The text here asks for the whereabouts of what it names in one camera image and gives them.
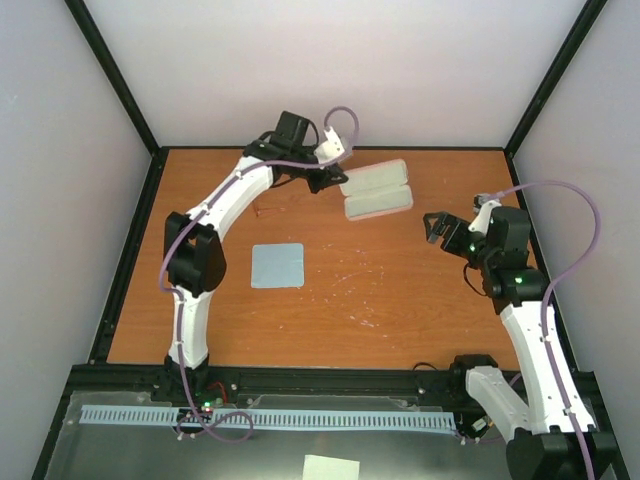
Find left black frame post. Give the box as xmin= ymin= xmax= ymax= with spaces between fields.
xmin=64 ymin=0 xmax=160 ymax=157

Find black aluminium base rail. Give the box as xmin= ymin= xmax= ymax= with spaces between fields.
xmin=64 ymin=364 xmax=478 ymax=408

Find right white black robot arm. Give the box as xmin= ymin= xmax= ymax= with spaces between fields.
xmin=423 ymin=200 xmax=618 ymax=479

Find right black frame post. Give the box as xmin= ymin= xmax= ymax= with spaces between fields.
xmin=504 ymin=0 xmax=608 ymax=160

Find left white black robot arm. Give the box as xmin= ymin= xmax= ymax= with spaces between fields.
xmin=158 ymin=111 xmax=357 ymax=403

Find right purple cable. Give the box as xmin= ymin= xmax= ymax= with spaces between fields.
xmin=457 ymin=181 xmax=603 ymax=480

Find transparent red sunglasses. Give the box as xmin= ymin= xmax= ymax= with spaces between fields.
xmin=252 ymin=202 xmax=286 ymax=218

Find light blue slotted cable duct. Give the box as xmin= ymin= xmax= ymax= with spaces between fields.
xmin=79 ymin=405 xmax=456 ymax=435

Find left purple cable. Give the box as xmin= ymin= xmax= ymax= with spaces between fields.
xmin=157 ymin=106 xmax=360 ymax=444

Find pale yellow paper note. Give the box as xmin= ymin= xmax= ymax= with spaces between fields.
xmin=302 ymin=455 xmax=360 ymax=480

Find black frame post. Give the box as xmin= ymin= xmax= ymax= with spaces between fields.
xmin=64 ymin=0 xmax=160 ymax=157
xmin=504 ymin=0 xmax=608 ymax=160

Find purple cable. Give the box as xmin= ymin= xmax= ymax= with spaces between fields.
xmin=457 ymin=181 xmax=603 ymax=480
xmin=157 ymin=106 xmax=360 ymax=444

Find pink glasses case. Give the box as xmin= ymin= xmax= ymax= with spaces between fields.
xmin=340 ymin=159 xmax=414 ymax=221

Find light blue cleaning cloth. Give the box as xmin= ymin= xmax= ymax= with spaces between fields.
xmin=251 ymin=243 xmax=305 ymax=289

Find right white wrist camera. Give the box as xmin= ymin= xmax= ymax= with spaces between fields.
xmin=468 ymin=194 xmax=501 ymax=235

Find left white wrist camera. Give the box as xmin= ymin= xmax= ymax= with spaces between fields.
xmin=314 ymin=127 xmax=352 ymax=165

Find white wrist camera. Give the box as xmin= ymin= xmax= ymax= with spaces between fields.
xmin=468 ymin=194 xmax=501 ymax=235
xmin=314 ymin=127 xmax=352 ymax=165

